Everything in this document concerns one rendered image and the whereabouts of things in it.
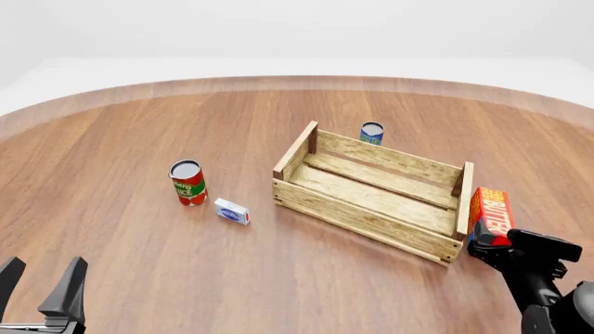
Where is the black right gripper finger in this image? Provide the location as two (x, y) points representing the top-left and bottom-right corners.
(471, 219), (501, 247)

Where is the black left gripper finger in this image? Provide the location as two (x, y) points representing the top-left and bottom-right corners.
(37, 256), (89, 326)
(0, 256), (27, 317)

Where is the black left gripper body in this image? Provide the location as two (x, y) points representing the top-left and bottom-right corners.
(0, 320), (87, 334)

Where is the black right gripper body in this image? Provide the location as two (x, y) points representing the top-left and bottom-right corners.
(466, 238), (517, 272)

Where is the red orange butter box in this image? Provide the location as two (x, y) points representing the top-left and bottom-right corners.
(467, 186), (516, 247)

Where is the wooden slat tray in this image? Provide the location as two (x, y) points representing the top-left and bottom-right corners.
(271, 120), (475, 267)

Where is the blue soup tin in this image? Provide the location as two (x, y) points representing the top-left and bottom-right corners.
(359, 121), (385, 148)

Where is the red green tomato sauce tin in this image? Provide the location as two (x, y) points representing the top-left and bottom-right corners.
(168, 159), (209, 208)

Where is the small white blue box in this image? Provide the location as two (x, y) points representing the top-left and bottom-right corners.
(213, 197), (252, 226)

